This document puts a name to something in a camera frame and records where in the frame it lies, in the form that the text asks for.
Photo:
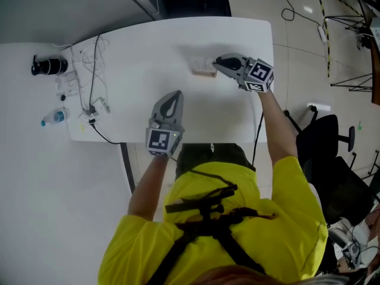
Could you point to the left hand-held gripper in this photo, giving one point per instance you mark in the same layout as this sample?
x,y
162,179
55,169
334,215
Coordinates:
x,y
160,139

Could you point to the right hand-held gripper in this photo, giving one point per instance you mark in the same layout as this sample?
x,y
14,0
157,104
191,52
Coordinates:
x,y
258,76

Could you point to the small clear plastic box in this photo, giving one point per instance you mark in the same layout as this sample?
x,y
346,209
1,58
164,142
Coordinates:
x,y
200,64

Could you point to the person's left forearm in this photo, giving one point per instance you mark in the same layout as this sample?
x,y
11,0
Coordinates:
x,y
148,188

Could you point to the person's right forearm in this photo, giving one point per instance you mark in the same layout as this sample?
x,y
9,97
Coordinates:
x,y
277,129

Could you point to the dark trousers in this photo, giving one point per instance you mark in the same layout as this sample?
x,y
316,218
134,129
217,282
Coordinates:
x,y
196,156

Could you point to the white floor power strip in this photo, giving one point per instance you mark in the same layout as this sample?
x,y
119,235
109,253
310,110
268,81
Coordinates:
x,y
322,34

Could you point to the yellow black floor tape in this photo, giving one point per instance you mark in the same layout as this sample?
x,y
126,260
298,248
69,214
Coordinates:
x,y
326,34

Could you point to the small black plug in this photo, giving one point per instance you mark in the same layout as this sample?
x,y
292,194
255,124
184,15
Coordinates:
x,y
63,97

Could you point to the clear water bottle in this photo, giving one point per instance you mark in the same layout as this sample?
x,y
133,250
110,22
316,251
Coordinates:
x,y
56,117

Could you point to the black office chair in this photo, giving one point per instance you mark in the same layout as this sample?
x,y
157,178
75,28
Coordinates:
x,y
326,147

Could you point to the black flask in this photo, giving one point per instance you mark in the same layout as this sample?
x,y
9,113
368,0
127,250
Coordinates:
x,y
50,66

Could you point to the yellow shirt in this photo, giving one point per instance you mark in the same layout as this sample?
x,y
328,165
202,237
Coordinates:
x,y
267,218

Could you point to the grey partition cabinet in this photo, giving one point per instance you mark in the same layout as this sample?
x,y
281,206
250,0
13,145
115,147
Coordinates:
x,y
59,7

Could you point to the white clutter pile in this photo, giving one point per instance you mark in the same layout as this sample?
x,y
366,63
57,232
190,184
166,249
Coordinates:
x,y
356,242

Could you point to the black chest camera mount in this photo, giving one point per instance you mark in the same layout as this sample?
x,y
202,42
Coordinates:
x,y
205,203

